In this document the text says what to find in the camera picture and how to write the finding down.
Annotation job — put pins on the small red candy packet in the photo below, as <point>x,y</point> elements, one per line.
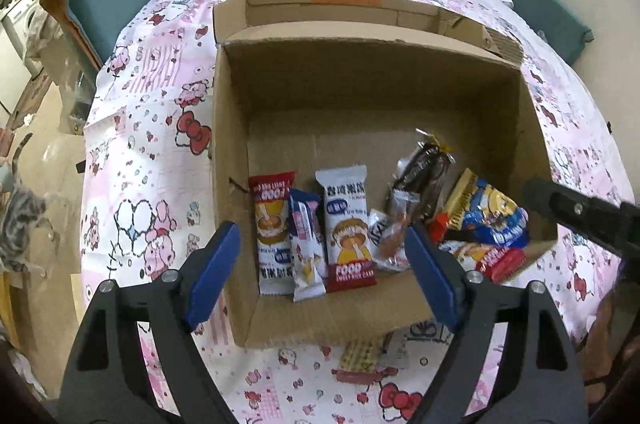
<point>439,226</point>

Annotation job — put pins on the brown cardboard box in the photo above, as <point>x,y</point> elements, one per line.
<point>370,94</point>

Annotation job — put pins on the red white rice cake packet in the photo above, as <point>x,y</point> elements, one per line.
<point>347,229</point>
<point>272,234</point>

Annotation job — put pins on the person's right forearm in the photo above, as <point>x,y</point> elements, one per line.
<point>612,334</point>

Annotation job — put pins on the clear silver small packet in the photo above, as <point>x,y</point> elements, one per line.
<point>381,224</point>

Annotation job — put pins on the grey tabby cat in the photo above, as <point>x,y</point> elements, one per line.
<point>20,214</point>

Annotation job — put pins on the red ridged snack packet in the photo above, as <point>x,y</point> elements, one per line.
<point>502,264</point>

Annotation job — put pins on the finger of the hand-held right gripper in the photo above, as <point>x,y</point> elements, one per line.
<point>575,211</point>

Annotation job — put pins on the dark brown snack packet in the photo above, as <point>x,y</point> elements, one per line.
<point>420,174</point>

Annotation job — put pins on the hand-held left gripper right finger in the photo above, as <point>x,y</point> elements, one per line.
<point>432,279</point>

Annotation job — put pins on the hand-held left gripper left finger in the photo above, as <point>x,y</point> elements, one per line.
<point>212,276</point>

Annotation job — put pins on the checked wafer packet red end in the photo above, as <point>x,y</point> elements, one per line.
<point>360,356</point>

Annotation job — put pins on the yellow snack packet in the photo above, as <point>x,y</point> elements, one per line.
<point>460,199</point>

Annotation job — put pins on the blue cat snack bag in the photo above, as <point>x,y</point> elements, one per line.
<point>500,214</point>

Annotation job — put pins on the clear bag of brown snacks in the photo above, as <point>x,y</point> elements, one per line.
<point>397,239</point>

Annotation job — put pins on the white washing machine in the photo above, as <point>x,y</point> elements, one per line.
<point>20,22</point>

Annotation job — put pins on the blue white snack packet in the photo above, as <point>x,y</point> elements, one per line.
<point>306,249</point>

